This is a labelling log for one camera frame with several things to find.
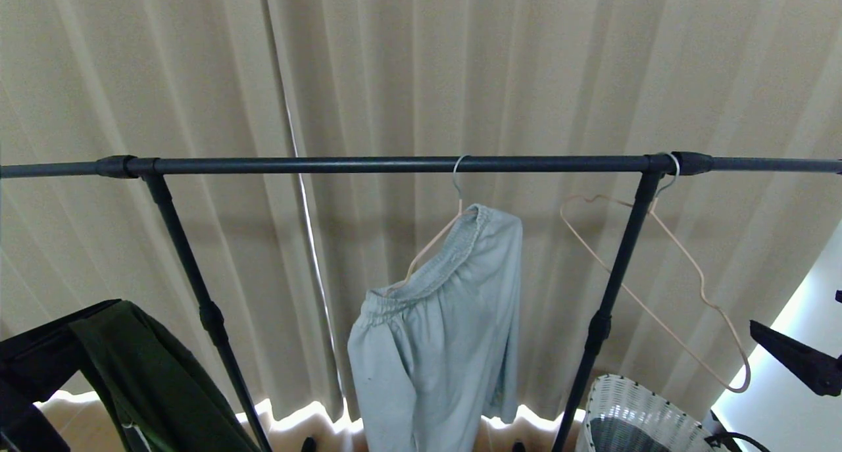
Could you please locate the white laundry basket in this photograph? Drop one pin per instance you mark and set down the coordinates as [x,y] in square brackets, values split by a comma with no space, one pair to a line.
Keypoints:
[625,399]

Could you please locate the black clothes rack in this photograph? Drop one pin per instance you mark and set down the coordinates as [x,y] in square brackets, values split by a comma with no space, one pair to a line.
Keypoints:
[395,165]

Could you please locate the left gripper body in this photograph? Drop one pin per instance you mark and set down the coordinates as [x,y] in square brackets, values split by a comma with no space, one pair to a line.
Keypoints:
[20,426]

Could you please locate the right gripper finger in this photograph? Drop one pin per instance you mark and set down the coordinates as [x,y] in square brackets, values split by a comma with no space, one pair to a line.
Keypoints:
[809,366]

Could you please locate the beige curtain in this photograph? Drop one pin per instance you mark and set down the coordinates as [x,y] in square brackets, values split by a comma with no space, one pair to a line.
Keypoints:
[460,64]

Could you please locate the pale grey shorts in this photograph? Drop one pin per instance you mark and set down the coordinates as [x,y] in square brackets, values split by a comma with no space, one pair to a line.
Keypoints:
[434,360]

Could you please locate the pink clothes hanger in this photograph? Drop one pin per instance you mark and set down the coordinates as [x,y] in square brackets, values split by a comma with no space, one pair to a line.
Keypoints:
[456,179]
[748,373]

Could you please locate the green garment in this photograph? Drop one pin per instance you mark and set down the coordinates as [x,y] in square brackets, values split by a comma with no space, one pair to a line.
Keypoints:
[164,386]

